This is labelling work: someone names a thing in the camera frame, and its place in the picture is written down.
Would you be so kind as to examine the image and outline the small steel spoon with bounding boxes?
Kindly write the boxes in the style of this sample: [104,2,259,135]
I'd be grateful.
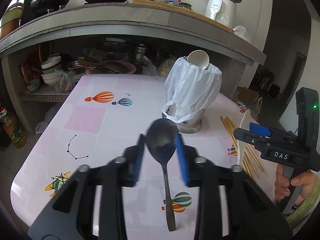
[145,118,178,232]

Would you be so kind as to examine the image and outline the right forearm fleece sleeve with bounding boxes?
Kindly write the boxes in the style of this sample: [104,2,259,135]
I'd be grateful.
[284,177,319,235]

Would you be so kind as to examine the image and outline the white kitchen appliance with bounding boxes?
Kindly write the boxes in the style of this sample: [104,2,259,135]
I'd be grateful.
[205,0,242,29]

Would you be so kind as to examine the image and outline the right hand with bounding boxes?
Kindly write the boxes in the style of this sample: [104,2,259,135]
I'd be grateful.
[274,164,316,206]

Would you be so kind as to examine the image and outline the floor plastic bags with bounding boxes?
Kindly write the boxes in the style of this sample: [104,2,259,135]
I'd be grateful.
[250,97,263,120]

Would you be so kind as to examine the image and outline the cardboard box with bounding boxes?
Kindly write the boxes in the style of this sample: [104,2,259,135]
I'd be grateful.
[236,87,259,103]

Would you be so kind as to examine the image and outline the steel utensil holder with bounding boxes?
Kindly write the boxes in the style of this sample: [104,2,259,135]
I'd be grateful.
[166,103,206,134]

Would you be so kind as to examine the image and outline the white plastic bag liner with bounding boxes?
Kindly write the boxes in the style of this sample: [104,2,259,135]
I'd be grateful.
[161,57,222,124]

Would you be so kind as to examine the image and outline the white plastic bag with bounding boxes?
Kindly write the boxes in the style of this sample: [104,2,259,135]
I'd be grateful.
[233,25,252,44]

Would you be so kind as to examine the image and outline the cooking oil bottle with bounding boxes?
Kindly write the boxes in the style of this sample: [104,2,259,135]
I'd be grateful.
[1,106,27,148]

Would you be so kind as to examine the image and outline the yellow food bag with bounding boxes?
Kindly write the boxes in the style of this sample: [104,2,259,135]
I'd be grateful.
[157,57,177,77]

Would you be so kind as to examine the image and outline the stack of bowls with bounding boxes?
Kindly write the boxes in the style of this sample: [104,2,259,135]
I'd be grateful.
[41,54,62,86]

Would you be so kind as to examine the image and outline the wooden cutting board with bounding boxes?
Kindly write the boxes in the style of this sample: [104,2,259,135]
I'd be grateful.
[131,0,234,34]

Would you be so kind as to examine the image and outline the enamel basin stack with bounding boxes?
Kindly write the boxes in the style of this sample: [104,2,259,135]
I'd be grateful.
[1,2,24,39]

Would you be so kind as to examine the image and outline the black frying pan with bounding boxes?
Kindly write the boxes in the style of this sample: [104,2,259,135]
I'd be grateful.
[30,0,70,14]

